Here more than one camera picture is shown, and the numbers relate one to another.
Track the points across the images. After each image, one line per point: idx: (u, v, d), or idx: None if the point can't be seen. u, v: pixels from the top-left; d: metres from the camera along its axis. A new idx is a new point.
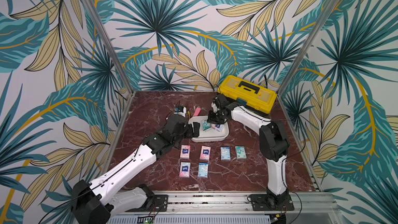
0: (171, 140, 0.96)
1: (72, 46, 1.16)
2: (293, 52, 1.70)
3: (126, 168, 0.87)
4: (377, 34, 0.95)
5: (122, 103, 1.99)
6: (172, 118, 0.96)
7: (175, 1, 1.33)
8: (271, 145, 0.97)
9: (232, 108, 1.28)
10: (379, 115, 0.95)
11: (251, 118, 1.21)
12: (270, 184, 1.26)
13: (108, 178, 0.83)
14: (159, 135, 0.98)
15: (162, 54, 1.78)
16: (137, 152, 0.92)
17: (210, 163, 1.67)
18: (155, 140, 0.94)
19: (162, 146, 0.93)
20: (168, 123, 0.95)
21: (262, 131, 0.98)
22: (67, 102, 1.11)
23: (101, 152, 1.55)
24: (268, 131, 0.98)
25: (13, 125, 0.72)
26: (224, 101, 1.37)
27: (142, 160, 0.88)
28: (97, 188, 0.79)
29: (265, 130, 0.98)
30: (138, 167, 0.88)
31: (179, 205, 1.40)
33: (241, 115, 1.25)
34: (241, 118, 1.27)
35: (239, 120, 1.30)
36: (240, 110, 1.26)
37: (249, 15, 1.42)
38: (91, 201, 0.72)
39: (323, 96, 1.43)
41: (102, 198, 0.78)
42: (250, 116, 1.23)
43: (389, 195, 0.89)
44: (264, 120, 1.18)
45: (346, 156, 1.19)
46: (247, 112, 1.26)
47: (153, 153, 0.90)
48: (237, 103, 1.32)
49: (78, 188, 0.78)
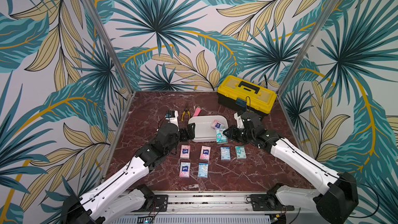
0: (164, 151, 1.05)
1: (72, 46, 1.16)
2: (293, 52, 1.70)
3: (117, 182, 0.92)
4: (377, 34, 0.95)
5: (122, 103, 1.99)
6: (163, 129, 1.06)
7: (175, 1, 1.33)
8: (343, 213, 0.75)
9: (274, 142, 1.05)
10: (379, 115, 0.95)
11: (306, 166, 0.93)
12: (279, 193, 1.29)
13: (99, 192, 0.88)
14: (152, 147, 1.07)
15: (162, 54, 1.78)
16: (128, 165, 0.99)
17: (210, 163, 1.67)
18: (148, 152, 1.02)
19: (155, 158, 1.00)
20: (160, 135, 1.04)
21: (331, 193, 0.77)
22: (67, 102, 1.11)
23: (101, 152, 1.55)
24: (341, 194, 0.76)
25: (13, 126, 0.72)
26: (257, 126, 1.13)
27: (134, 173, 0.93)
28: (88, 202, 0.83)
29: (336, 194, 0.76)
30: (130, 180, 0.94)
31: (179, 205, 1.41)
33: (290, 156, 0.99)
34: (288, 159, 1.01)
35: (284, 159, 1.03)
36: (286, 149, 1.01)
37: (249, 15, 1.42)
38: (81, 217, 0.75)
39: (323, 96, 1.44)
41: (93, 213, 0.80)
42: (304, 162, 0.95)
43: (389, 195, 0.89)
44: (328, 172, 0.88)
45: (346, 156, 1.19)
46: (298, 153, 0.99)
47: (146, 166, 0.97)
48: (277, 136, 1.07)
49: (68, 203, 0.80)
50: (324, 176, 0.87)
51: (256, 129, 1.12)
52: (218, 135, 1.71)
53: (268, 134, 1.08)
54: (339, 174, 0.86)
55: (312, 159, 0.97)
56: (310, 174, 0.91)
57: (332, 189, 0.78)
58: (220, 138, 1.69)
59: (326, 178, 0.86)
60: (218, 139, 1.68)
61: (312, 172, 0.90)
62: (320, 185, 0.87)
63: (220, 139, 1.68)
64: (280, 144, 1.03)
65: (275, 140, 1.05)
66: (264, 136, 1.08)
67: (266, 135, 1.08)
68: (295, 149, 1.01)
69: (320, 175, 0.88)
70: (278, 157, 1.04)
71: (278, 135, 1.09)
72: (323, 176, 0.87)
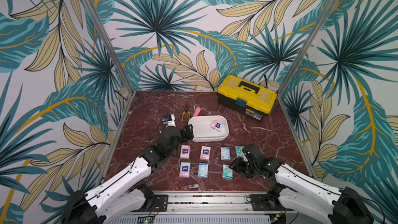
0: (166, 153, 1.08)
1: (72, 46, 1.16)
2: (294, 52, 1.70)
3: (122, 180, 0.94)
4: (377, 34, 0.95)
5: (122, 103, 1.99)
6: (166, 131, 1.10)
7: (175, 0, 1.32)
8: None
9: (276, 169, 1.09)
10: (379, 115, 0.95)
11: (309, 187, 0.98)
12: (284, 200, 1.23)
13: (104, 189, 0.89)
14: (154, 148, 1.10)
15: (162, 54, 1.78)
16: (133, 164, 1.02)
17: (210, 163, 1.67)
18: (151, 153, 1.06)
19: (157, 159, 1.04)
20: (162, 137, 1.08)
21: (337, 211, 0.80)
22: (67, 102, 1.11)
23: (101, 152, 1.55)
24: (346, 211, 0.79)
25: (13, 126, 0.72)
26: (259, 157, 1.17)
27: (138, 172, 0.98)
28: (93, 199, 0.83)
29: (342, 211, 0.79)
30: (133, 179, 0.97)
31: (179, 205, 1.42)
33: (293, 181, 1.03)
34: (293, 184, 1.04)
35: (289, 184, 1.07)
36: (288, 174, 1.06)
37: (249, 15, 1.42)
38: (87, 213, 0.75)
39: (323, 96, 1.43)
41: (98, 209, 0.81)
42: (307, 184, 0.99)
43: (389, 195, 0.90)
44: (330, 191, 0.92)
45: (346, 156, 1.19)
46: (300, 177, 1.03)
47: (148, 166, 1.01)
48: (278, 162, 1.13)
49: (73, 199, 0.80)
50: (327, 194, 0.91)
51: (258, 162, 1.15)
52: (224, 170, 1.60)
53: (269, 163, 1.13)
54: (341, 191, 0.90)
55: (313, 180, 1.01)
56: (315, 195, 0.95)
57: (337, 207, 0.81)
58: (226, 174, 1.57)
59: (330, 196, 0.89)
60: (224, 176, 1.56)
61: (316, 193, 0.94)
62: (326, 206, 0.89)
63: (226, 176, 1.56)
64: (281, 171, 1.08)
65: (277, 168, 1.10)
66: (266, 166, 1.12)
67: (267, 165, 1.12)
68: (297, 172, 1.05)
69: (323, 194, 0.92)
70: (283, 183, 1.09)
71: (278, 161, 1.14)
72: (326, 195, 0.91)
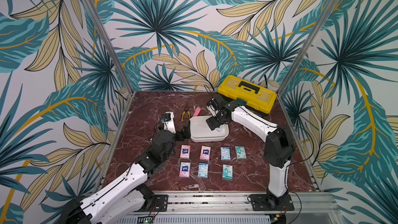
0: (161, 158, 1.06)
1: (72, 46, 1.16)
2: (294, 52, 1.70)
3: (118, 187, 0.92)
4: (377, 34, 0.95)
5: (122, 103, 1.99)
6: (157, 138, 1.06)
7: (175, 0, 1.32)
8: (278, 153, 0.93)
9: (233, 109, 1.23)
10: (379, 115, 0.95)
11: (254, 122, 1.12)
12: (271, 187, 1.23)
13: (99, 197, 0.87)
14: (150, 153, 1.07)
15: (163, 54, 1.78)
16: (128, 171, 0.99)
17: (210, 163, 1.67)
18: (147, 159, 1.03)
19: (154, 165, 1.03)
20: (154, 144, 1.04)
21: (269, 138, 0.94)
22: (67, 102, 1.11)
23: (100, 152, 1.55)
24: (276, 139, 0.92)
25: (13, 125, 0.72)
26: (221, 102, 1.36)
27: (134, 179, 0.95)
28: (88, 207, 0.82)
29: (273, 138, 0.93)
30: (130, 185, 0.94)
31: (179, 205, 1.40)
33: (244, 117, 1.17)
34: (244, 121, 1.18)
35: (241, 121, 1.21)
36: (242, 112, 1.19)
37: (249, 15, 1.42)
38: (82, 221, 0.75)
39: (323, 96, 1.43)
41: (93, 217, 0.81)
42: (253, 120, 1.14)
43: (389, 195, 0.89)
44: (269, 125, 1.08)
45: (346, 156, 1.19)
46: (250, 114, 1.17)
47: (144, 172, 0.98)
48: (237, 103, 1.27)
49: (68, 208, 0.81)
50: (266, 127, 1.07)
51: (219, 104, 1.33)
52: (224, 170, 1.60)
53: (229, 103, 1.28)
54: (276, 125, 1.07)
55: (259, 117, 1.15)
56: (257, 128, 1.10)
57: (271, 135, 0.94)
58: (226, 174, 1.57)
59: (268, 128, 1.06)
60: (224, 176, 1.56)
61: (258, 126, 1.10)
62: (263, 136, 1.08)
63: (226, 176, 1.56)
64: (237, 110, 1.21)
65: (235, 108, 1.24)
66: (227, 106, 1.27)
67: (228, 104, 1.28)
68: (248, 111, 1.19)
69: (263, 127, 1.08)
70: (236, 121, 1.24)
71: (237, 103, 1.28)
72: (265, 128, 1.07)
